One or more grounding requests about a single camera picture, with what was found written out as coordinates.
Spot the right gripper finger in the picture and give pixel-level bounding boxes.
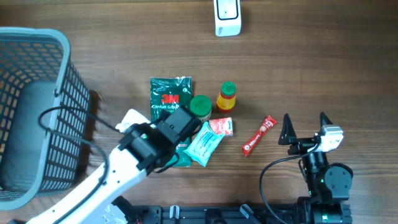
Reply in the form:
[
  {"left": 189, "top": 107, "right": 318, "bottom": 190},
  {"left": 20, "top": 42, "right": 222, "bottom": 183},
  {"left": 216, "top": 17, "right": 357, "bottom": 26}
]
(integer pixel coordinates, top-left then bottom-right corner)
[
  {"left": 278, "top": 113, "right": 297, "bottom": 146},
  {"left": 320, "top": 112, "right": 333, "bottom": 128}
]

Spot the red Nescafe stick sachet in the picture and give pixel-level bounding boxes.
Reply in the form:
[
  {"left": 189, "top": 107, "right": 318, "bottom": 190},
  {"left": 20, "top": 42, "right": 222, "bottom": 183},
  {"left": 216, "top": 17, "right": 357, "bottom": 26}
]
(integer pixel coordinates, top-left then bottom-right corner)
[{"left": 241, "top": 116, "right": 277, "bottom": 157}]

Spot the green lid small jar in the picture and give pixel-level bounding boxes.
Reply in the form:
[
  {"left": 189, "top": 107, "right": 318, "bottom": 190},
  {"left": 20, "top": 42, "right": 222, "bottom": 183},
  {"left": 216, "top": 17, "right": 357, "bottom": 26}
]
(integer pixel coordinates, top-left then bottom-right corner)
[{"left": 190, "top": 95, "right": 212, "bottom": 122}]

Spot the green 3M gloves packet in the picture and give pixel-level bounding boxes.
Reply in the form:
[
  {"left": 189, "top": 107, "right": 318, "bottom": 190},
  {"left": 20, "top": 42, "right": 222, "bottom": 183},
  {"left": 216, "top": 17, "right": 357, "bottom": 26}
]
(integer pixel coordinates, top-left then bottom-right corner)
[{"left": 150, "top": 77, "right": 193, "bottom": 167}]

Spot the teal wet wipes pack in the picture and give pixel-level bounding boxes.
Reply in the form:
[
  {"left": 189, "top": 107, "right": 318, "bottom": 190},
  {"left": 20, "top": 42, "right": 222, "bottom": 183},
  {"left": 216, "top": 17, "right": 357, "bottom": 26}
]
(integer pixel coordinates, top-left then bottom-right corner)
[{"left": 183, "top": 121, "right": 224, "bottom": 167}]

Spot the red white small box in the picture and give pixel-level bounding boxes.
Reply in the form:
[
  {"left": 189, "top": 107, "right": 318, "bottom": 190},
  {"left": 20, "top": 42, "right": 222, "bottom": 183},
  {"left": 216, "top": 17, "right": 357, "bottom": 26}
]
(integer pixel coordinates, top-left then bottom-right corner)
[{"left": 208, "top": 118, "right": 233, "bottom": 137}]

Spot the yellow bottle green cap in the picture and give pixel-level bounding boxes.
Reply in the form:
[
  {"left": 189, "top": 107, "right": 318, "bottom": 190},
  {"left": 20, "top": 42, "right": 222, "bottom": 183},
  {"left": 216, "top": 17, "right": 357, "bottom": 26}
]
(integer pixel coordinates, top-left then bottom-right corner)
[{"left": 216, "top": 82, "right": 236, "bottom": 113}]

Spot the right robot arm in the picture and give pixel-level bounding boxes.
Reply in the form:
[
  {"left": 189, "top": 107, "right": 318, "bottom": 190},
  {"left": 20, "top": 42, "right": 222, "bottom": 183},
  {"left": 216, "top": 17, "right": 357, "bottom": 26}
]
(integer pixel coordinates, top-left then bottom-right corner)
[{"left": 278, "top": 112, "right": 353, "bottom": 224}]

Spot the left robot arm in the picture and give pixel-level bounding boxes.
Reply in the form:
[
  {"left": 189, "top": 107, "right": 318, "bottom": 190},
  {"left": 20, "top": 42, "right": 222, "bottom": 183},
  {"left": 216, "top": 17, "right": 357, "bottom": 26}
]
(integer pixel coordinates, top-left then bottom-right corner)
[{"left": 30, "top": 106, "right": 201, "bottom": 223}]

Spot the white barcode scanner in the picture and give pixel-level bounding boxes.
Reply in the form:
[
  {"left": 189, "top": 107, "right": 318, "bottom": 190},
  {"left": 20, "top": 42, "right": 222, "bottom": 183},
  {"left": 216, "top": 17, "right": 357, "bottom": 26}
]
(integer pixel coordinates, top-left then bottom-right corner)
[{"left": 213, "top": 0, "right": 242, "bottom": 37}]

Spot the grey plastic mesh basket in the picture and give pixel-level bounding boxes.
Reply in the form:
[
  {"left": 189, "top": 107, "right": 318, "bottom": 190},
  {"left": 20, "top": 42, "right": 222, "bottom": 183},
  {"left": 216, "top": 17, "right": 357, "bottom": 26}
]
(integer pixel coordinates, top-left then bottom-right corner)
[{"left": 1, "top": 27, "right": 90, "bottom": 210}]

